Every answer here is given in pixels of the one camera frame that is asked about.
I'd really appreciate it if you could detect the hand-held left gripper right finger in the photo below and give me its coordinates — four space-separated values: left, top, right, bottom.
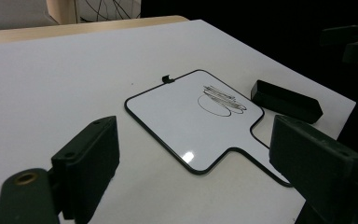
268 114 358 224

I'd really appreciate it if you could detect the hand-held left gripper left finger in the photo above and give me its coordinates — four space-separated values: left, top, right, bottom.
50 115 120 224

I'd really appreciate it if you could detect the black whiteboard eraser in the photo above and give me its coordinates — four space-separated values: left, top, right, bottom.
250 79 324 125

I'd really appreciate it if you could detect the white handheld whiteboard black rim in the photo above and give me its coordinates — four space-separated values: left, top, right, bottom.
124 68 293 189

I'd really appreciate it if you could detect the light wooden table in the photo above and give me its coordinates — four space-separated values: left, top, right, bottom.
0 15 190 46

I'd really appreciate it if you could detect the light wooden bench frame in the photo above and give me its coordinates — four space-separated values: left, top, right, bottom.
46 0 79 25

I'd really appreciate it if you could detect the bundle of black floor cables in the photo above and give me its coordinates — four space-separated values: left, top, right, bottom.
77 0 142 23

